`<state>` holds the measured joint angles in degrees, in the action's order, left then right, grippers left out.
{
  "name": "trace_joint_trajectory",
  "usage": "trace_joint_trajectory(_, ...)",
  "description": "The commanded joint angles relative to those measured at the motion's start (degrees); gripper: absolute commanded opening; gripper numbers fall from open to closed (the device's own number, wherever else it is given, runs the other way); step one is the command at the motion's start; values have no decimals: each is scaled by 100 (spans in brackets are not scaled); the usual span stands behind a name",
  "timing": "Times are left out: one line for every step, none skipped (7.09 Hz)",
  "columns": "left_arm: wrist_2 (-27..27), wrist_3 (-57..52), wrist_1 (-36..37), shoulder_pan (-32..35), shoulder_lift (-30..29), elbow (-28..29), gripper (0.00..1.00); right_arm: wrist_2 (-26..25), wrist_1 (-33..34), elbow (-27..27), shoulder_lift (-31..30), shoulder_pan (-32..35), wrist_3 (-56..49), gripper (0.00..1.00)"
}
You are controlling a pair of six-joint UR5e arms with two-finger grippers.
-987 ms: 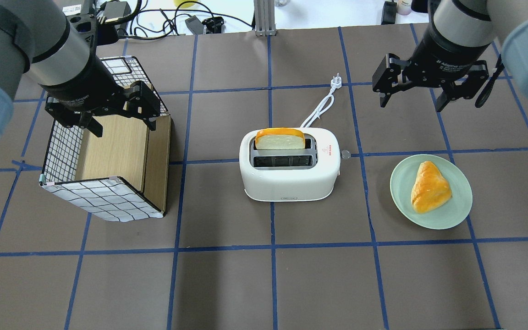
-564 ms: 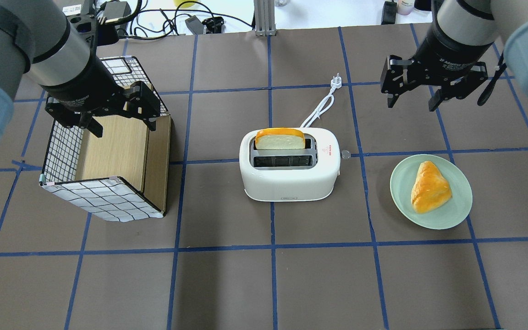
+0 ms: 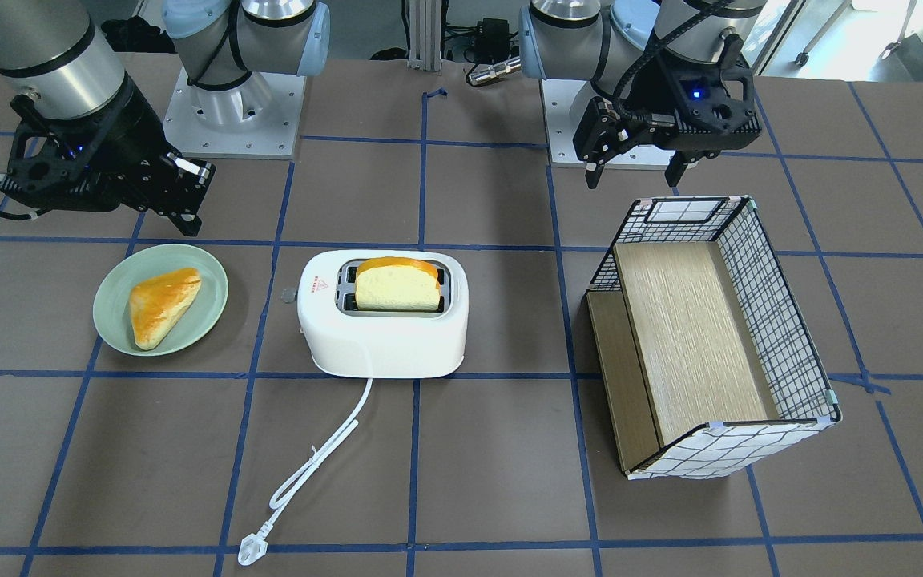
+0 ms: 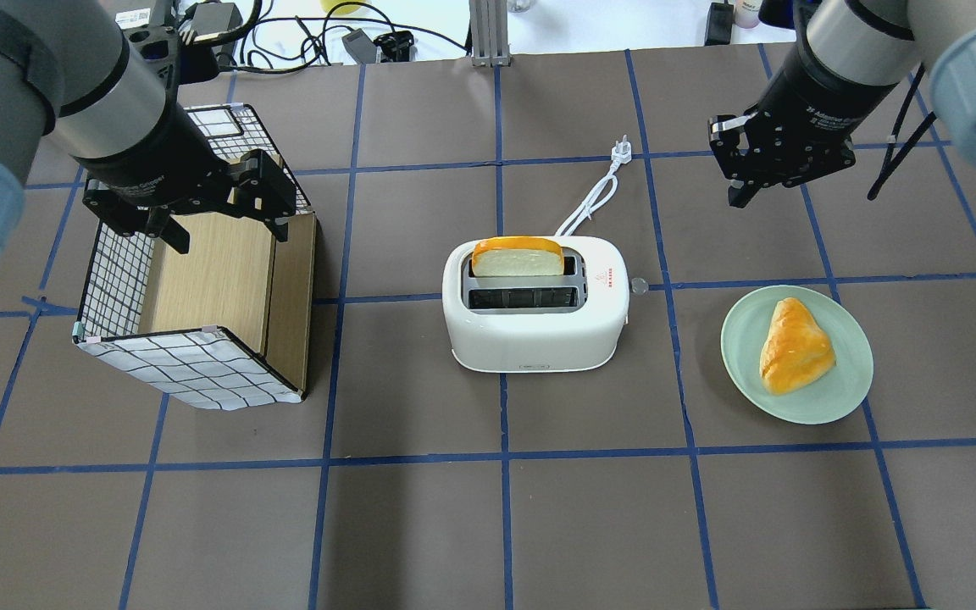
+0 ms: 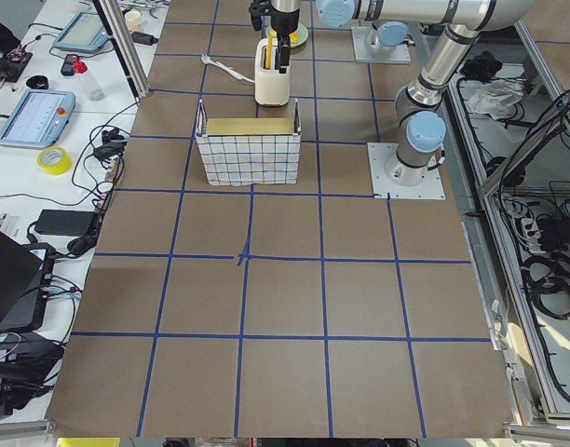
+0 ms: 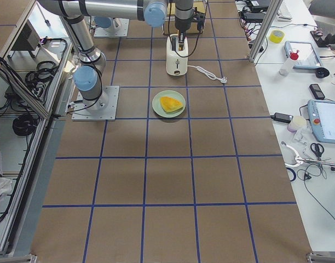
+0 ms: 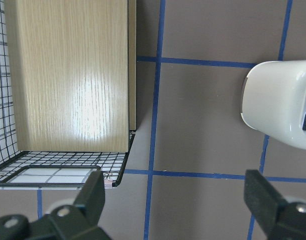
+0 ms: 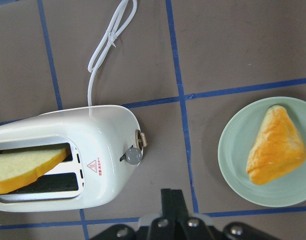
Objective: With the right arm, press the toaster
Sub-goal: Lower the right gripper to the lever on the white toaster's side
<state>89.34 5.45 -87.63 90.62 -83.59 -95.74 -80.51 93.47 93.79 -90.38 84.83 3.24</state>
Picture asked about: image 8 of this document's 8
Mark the triangular golden bread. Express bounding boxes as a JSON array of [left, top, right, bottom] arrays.
[[246, 105, 306, 185]]

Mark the white two-slot toaster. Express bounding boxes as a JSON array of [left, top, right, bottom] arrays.
[[0, 105, 147, 212]]

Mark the light green plate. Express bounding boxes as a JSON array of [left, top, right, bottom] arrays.
[[217, 96, 306, 207]]

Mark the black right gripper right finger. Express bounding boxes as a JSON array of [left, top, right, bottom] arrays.
[[171, 189, 189, 220]]

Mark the white toaster power cord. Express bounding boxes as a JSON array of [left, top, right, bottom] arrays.
[[87, 0, 138, 107]]

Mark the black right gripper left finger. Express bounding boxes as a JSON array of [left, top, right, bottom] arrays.
[[161, 188, 175, 220]]

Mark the toast slice in toaster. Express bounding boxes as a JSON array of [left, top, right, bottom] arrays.
[[0, 144, 71, 195]]

